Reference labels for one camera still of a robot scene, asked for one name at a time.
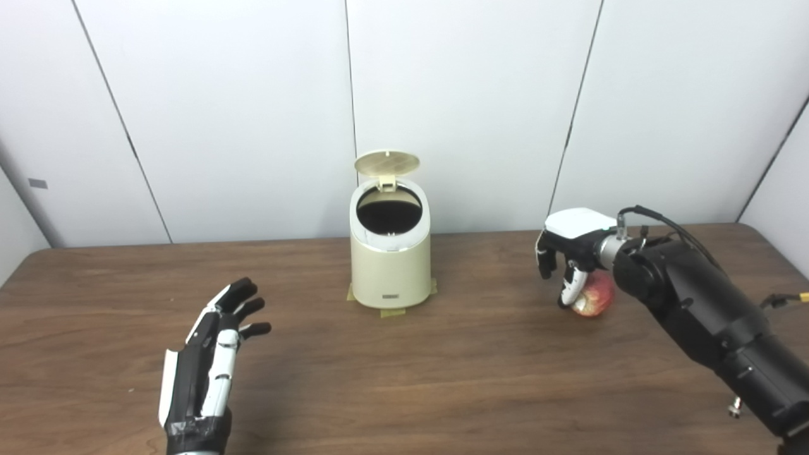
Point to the cream-colored bin body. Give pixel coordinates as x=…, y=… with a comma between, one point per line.
x=390, y=272

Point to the small gray wall tag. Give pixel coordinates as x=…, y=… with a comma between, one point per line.
x=37, y=183

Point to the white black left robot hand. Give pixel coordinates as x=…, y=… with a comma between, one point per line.
x=196, y=373

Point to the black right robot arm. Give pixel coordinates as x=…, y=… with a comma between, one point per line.
x=695, y=303

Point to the round cream bin lid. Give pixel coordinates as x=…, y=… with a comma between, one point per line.
x=387, y=162

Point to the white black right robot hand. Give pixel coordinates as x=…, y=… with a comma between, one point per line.
x=578, y=224

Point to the small silver metal plug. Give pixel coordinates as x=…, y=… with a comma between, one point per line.
x=735, y=406

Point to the red apple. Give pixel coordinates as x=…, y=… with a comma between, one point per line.
x=597, y=298

